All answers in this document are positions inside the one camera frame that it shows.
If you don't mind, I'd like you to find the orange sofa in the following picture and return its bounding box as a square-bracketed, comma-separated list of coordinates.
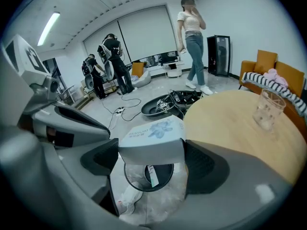
[238, 49, 307, 127]

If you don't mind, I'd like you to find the black white striped blanket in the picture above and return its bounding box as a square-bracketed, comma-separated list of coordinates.
[240, 71, 307, 116]

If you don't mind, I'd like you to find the black cable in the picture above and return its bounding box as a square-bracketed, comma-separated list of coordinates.
[99, 93, 142, 122]

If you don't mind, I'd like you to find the person's left white shoe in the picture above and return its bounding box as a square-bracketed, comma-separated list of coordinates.
[116, 183, 145, 217]

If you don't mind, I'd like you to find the orange cushion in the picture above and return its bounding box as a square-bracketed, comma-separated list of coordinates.
[274, 61, 306, 98]
[253, 49, 279, 76]
[131, 61, 145, 78]

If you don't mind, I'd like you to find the ceiling tube light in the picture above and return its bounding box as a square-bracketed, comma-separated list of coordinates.
[37, 11, 61, 47]

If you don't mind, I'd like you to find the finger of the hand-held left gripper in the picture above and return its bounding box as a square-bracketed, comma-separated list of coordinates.
[33, 111, 111, 142]
[54, 104, 111, 132]

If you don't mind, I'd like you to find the pink garment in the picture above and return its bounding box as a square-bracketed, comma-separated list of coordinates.
[262, 68, 289, 88]

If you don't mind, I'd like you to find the white low cabinet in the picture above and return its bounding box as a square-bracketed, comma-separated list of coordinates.
[146, 60, 186, 73]

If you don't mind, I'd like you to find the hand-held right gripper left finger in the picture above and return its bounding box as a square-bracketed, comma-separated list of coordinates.
[56, 138, 120, 217]

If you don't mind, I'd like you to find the white roller blind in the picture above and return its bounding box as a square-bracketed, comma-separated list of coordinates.
[83, 20, 131, 66]
[117, 5, 175, 61]

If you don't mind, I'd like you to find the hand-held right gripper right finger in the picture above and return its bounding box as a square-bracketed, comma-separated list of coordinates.
[182, 139, 294, 228]

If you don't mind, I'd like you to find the black glass-door cabinet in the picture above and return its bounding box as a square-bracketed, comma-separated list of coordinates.
[206, 34, 232, 78]

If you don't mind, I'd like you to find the wooden coffee table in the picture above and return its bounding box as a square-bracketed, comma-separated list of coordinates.
[183, 89, 307, 186]

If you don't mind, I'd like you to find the white box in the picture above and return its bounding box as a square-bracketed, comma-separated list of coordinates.
[118, 115, 187, 165]

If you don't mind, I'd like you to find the black mesh waste bin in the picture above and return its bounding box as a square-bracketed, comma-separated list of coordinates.
[123, 163, 175, 193]

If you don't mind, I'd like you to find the white round side table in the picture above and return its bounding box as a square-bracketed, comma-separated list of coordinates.
[166, 64, 185, 79]

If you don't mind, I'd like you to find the clear glass cup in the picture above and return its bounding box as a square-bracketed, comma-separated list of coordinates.
[251, 88, 287, 134]

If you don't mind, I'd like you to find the grey white beanbag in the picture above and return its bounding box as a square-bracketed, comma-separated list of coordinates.
[130, 68, 152, 89]

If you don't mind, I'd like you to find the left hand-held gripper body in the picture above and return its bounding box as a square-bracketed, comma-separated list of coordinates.
[4, 34, 56, 116]

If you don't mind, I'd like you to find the left hand-held gripper camera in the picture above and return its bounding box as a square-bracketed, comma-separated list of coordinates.
[30, 75, 60, 101]

